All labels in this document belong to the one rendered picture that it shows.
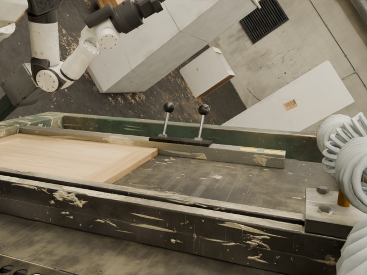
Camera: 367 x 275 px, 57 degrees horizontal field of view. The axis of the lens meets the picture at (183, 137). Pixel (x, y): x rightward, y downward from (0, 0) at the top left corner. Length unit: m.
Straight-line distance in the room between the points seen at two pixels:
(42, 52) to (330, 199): 1.00
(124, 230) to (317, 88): 3.95
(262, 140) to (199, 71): 4.76
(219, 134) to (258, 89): 7.70
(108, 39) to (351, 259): 1.00
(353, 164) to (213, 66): 5.54
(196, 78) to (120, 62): 2.66
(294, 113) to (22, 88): 3.44
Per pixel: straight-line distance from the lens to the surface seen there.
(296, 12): 9.00
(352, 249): 0.22
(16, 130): 1.38
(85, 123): 1.49
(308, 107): 4.39
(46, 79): 1.24
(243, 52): 9.06
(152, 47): 3.31
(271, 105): 4.43
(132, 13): 1.11
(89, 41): 1.22
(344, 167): 0.37
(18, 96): 1.62
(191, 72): 5.98
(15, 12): 1.09
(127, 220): 0.58
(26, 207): 0.70
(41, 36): 1.22
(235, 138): 1.24
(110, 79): 3.55
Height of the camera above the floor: 1.86
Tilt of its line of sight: 24 degrees down
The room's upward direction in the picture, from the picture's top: 58 degrees clockwise
